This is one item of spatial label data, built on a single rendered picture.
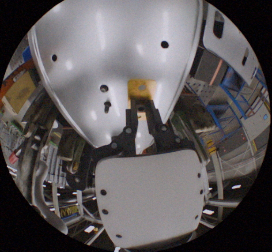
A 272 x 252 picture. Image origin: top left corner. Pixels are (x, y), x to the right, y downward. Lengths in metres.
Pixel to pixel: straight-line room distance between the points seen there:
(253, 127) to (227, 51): 7.85
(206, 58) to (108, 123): 0.22
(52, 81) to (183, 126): 0.25
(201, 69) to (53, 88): 0.24
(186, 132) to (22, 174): 0.31
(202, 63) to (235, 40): 0.09
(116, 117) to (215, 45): 0.20
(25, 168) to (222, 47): 0.36
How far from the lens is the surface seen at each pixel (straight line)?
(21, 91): 0.15
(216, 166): 7.64
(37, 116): 0.19
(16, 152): 0.26
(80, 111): 0.17
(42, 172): 0.65
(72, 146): 0.32
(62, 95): 0.16
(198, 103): 0.27
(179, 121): 0.20
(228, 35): 0.18
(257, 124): 7.89
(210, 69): 0.19
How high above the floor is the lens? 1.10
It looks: 38 degrees down
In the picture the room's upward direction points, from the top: 174 degrees clockwise
